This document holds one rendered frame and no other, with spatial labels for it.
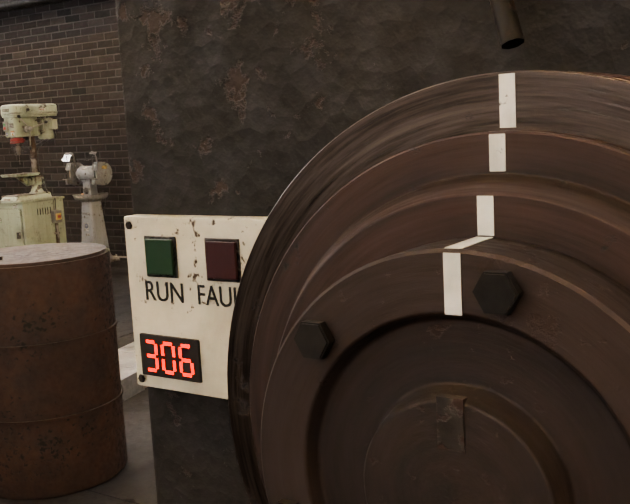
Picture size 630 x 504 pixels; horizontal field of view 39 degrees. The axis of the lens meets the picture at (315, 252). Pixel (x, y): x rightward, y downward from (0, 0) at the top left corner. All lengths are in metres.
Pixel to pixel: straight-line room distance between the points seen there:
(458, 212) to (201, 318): 0.42
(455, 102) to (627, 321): 0.19
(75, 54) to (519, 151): 9.45
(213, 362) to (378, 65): 0.33
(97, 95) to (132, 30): 8.75
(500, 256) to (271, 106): 0.40
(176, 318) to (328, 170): 0.34
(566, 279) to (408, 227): 0.12
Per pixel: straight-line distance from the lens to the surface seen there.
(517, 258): 0.47
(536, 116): 0.55
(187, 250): 0.88
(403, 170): 0.57
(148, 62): 0.93
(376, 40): 0.77
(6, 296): 3.35
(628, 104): 0.53
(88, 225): 9.34
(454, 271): 0.48
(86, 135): 9.85
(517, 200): 0.52
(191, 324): 0.90
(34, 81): 10.43
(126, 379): 4.59
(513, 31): 0.69
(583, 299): 0.46
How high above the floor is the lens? 1.33
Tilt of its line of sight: 8 degrees down
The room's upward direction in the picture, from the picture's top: 3 degrees counter-clockwise
